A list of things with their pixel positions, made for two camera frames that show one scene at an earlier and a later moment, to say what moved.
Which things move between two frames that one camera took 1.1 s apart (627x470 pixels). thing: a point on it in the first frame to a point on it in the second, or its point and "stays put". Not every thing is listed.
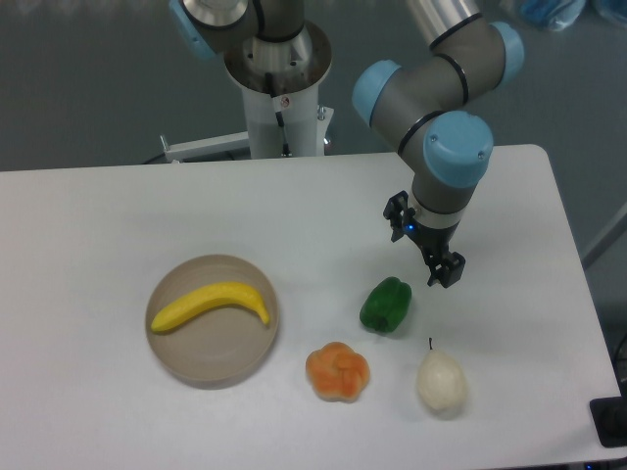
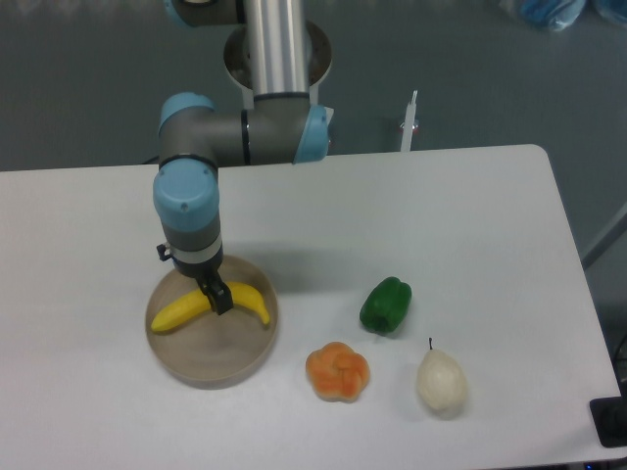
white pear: (441, 380) stays put
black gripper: (446, 266) to (208, 276)
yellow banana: (221, 293) stays put
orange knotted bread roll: (336, 371) stays put
